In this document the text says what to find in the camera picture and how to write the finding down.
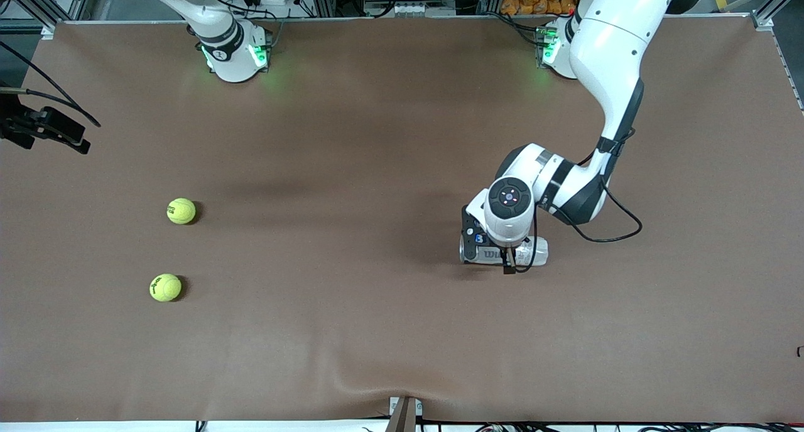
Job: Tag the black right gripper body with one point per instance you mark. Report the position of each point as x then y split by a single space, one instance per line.
17 126

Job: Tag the silver tennis ball can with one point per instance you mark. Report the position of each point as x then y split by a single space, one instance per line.
539 251

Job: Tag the yellow tennis ball block print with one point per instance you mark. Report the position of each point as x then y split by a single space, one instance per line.
181 211

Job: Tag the yellow tennis ball script print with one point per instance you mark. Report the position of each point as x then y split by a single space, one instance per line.
165 287

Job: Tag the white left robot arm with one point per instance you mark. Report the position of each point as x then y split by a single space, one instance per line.
609 49

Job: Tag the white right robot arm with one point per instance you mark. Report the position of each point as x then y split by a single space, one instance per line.
232 61

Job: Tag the brown table mat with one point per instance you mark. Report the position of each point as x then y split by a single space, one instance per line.
314 137

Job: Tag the aluminium frame profile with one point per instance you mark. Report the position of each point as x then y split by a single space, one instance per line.
763 22
47 30

